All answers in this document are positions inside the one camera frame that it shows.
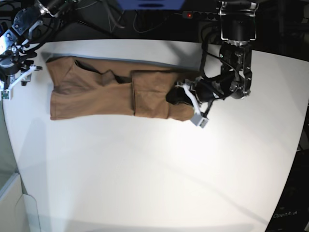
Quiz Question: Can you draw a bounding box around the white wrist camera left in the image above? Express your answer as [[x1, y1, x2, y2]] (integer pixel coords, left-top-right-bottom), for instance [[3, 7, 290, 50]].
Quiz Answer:
[[190, 114, 209, 128]]

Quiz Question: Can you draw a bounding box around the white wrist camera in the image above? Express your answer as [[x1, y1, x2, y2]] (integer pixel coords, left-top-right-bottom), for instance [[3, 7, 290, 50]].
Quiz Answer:
[[0, 89, 13, 100], [190, 114, 209, 128]]

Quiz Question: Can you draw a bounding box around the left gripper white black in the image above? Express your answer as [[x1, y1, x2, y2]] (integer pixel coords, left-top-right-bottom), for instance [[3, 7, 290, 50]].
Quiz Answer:
[[166, 79, 216, 116]]

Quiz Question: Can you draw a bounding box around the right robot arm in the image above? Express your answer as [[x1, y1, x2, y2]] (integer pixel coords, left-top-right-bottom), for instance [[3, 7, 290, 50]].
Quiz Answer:
[[0, 0, 77, 93]]

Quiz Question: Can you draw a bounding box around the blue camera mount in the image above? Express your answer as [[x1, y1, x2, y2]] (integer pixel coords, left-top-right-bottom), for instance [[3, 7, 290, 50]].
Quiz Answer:
[[117, 0, 185, 10]]

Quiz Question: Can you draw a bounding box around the brown t-shirt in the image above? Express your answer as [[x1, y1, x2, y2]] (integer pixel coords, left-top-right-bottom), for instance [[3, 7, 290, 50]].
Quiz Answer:
[[46, 56, 199, 121]]

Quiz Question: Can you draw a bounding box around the white power strip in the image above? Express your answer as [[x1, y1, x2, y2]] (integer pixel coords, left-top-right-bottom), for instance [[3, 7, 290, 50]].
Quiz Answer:
[[181, 11, 220, 21]]

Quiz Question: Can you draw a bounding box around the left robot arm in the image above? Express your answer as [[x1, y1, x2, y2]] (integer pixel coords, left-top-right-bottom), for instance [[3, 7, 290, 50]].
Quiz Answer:
[[166, 0, 259, 117]]

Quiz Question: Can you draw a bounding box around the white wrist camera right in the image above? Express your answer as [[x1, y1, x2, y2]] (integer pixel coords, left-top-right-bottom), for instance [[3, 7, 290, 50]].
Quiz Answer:
[[0, 89, 13, 100]]

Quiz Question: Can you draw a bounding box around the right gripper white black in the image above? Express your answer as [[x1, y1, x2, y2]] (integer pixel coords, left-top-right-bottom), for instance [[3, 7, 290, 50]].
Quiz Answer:
[[0, 64, 42, 91]]

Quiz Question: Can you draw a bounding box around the grey cable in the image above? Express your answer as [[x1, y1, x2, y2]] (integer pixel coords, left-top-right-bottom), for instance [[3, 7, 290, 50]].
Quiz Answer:
[[96, 0, 128, 32]]

